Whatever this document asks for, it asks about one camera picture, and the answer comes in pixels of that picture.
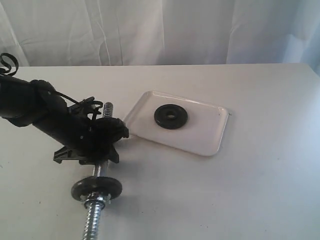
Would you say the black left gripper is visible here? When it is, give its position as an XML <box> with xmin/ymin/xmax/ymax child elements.
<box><xmin>32</xmin><ymin>111</ymin><xmax>129</xmax><ymax>165</ymax></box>

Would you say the black rubber washer disc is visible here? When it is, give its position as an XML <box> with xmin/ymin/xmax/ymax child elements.
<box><xmin>71</xmin><ymin>176</ymin><xmax>123</xmax><ymax>201</ymax></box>

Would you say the black weight plate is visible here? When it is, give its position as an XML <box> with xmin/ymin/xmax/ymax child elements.
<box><xmin>153</xmin><ymin>104</ymin><xmax>189</xmax><ymax>130</ymax></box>

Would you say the chrome star collar nut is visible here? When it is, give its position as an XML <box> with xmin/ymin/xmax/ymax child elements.
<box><xmin>83</xmin><ymin>192</ymin><xmax>112</xmax><ymax>210</ymax></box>

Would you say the chrome dumbbell bar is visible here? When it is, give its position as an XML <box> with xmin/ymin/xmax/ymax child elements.
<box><xmin>79</xmin><ymin>101</ymin><xmax>116</xmax><ymax>240</ymax></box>

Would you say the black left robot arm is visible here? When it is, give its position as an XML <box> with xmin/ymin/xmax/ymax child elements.
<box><xmin>0</xmin><ymin>76</ymin><xmax>129</xmax><ymax>165</ymax></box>

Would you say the white rectangular tray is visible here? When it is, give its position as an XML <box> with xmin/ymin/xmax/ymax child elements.
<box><xmin>124</xmin><ymin>91</ymin><xmax>229</xmax><ymax>157</ymax></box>

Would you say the white backdrop curtain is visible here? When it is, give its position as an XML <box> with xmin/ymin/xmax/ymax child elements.
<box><xmin>0</xmin><ymin>0</ymin><xmax>320</xmax><ymax>72</ymax></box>

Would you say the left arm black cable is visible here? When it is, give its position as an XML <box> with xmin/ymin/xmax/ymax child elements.
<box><xmin>0</xmin><ymin>52</ymin><xmax>20</xmax><ymax>76</ymax></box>

